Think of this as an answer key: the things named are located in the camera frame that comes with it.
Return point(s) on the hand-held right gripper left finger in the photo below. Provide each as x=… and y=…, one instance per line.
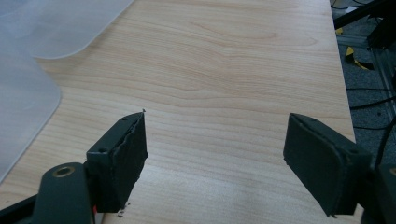
x=116, y=161

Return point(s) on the yellow and black tape strip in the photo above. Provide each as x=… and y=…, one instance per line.
x=356, y=59

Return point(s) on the black metal stand bar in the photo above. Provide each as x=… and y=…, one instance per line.
x=362, y=12

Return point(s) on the translucent white plastic mat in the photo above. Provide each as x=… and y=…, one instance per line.
x=23, y=112
x=67, y=26

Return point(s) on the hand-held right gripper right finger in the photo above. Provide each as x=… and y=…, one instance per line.
x=323, y=161

